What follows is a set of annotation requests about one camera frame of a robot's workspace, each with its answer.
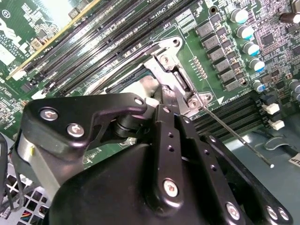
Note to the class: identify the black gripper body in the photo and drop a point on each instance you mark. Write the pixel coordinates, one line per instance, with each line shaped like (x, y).
(105, 187)

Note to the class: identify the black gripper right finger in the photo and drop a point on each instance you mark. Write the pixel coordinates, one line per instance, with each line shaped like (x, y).
(209, 159)

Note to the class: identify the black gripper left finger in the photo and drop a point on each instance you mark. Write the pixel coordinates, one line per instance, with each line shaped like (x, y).
(58, 122)

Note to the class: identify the thin metal locking lever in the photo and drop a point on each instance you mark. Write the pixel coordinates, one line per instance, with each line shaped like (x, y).
(225, 125)

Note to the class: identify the silver CPU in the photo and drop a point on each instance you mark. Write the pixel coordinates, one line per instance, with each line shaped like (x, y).
(146, 87)

